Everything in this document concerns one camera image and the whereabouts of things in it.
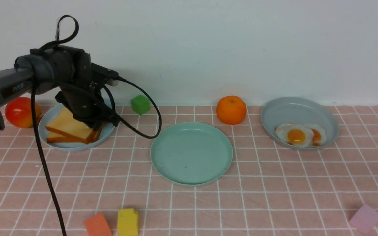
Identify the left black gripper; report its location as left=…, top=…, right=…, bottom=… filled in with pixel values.
left=55, top=82, right=120, bottom=130

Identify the toast slice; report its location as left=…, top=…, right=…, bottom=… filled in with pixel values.
left=45, top=107, right=106, bottom=144
left=46, top=123, right=102, bottom=144

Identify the red yellow apple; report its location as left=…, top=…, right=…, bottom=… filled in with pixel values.
left=5, top=97, right=33, bottom=128

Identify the fried egg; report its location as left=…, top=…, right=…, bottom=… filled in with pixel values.
left=275, top=123, right=314, bottom=148
left=304, top=124, right=326, bottom=147

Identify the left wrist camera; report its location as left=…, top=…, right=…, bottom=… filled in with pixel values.
left=91, top=63, right=119, bottom=87

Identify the light blue plate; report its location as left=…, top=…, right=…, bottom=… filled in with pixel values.
left=38, top=104, right=115, bottom=151

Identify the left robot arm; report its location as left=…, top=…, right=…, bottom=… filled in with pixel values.
left=0, top=46, right=120, bottom=132

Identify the left black cable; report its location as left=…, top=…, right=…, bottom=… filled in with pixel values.
left=14, top=15, right=162, bottom=236

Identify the green cube block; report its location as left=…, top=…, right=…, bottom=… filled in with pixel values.
left=131, top=95, right=151, bottom=116

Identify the yellow block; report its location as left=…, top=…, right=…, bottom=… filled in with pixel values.
left=117, top=208, right=139, bottom=236

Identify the orange block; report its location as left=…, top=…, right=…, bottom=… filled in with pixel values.
left=84, top=212, right=113, bottom=236

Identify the orange fruit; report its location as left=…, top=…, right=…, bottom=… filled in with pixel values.
left=216, top=96, right=247, bottom=125

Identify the pink block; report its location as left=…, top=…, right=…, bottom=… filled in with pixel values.
left=349, top=204, right=378, bottom=235

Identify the teal green plate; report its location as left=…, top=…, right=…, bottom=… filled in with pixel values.
left=150, top=122, right=234, bottom=186

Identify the grey blue plate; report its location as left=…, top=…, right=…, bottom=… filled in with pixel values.
left=261, top=97, right=340, bottom=150

